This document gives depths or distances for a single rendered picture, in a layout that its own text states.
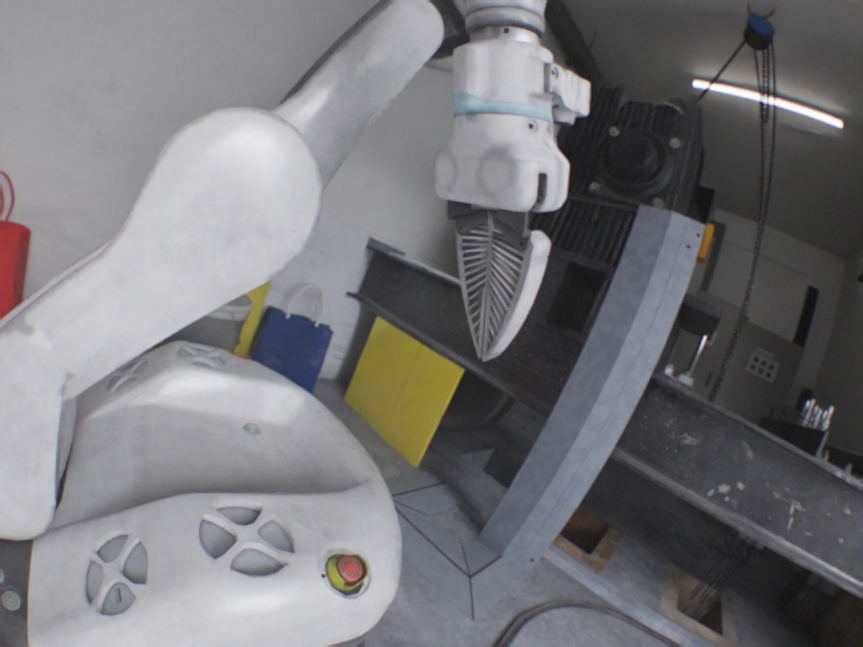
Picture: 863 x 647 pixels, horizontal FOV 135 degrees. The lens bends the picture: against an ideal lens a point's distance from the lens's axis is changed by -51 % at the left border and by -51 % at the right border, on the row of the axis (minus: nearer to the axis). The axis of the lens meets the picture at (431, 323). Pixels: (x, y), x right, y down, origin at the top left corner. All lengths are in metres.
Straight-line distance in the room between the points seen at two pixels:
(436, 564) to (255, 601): 0.69
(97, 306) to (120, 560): 0.23
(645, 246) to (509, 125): 0.79
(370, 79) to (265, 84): 1.03
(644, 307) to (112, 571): 1.04
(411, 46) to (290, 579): 0.54
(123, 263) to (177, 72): 1.10
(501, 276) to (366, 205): 1.42
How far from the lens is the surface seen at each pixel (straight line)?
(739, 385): 4.19
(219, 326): 1.12
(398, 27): 0.45
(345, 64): 0.40
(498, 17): 0.27
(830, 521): 1.25
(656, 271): 0.97
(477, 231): 0.29
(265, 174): 0.31
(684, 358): 4.16
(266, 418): 0.67
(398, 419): 1.39
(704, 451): 1.10
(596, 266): 1.15
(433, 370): 1.29
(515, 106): 0.25
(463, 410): 1.63
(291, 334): 1.40
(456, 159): 0.26
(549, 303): 1.18
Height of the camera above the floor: 0.64
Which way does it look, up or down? 6 degrees down
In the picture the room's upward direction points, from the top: 24 degrees clockwise
